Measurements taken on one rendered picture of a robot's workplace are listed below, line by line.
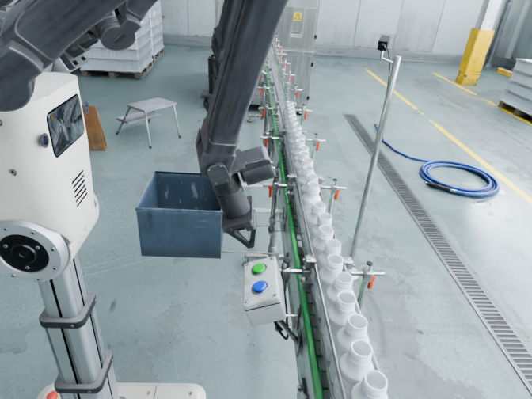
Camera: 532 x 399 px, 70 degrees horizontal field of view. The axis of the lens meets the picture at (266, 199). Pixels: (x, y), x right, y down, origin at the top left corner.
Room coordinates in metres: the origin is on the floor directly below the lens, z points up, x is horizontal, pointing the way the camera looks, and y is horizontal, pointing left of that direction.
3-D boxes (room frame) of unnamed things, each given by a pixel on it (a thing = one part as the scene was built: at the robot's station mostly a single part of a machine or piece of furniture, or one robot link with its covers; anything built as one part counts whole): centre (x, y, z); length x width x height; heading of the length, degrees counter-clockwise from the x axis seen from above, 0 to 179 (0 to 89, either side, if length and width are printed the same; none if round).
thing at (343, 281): (0.62, -0.18, 1.08); 0.06 x 0.06 x 0.17
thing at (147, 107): (4.20, 1.43, 0.21); 0.61 x 0.47 x 0.41; 57
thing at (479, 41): (8.76, -4.18, 0.55); 0.40 x 0.40 x 1.10; 4
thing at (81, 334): (0.69, 0.48, 0.74); 0.11 x 0.11 x 0.40; 4
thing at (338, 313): (0.56, -0.17, 1.08); 0.06 x 0.06 x 0.17
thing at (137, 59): (7.33, 2.93, 0.59); 1.24 x 1.03 x 1.17; 7
